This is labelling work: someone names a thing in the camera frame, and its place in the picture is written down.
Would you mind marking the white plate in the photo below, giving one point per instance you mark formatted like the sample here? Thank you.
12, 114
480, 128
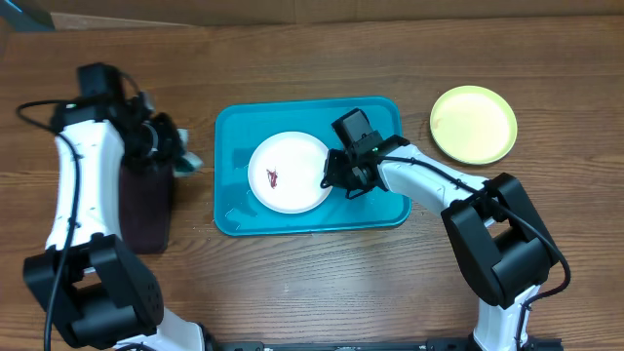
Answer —
285, 173

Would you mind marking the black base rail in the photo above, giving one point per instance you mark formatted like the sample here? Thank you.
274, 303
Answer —
435, 344

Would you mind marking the yellow-green plate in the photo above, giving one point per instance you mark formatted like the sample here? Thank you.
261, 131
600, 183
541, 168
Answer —
473, 125

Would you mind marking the blue plastic tray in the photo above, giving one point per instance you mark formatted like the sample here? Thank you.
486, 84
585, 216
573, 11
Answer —
240, 129

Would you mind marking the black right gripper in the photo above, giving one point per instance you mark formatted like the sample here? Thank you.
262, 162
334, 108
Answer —
334, 178

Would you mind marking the green and yellow sponge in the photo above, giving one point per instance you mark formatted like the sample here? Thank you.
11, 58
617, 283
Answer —
187, 163

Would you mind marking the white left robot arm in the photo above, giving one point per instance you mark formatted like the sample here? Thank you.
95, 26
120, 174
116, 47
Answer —
95, 291

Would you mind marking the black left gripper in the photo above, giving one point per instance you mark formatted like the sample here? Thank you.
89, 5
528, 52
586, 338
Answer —
172, 142

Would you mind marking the cardboard backdrop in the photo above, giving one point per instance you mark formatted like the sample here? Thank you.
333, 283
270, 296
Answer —
228, 12

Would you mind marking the black water tray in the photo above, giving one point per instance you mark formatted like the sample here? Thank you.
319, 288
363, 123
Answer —
145, 210

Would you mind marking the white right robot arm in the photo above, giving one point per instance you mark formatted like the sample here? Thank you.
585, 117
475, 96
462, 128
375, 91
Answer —
500, 243

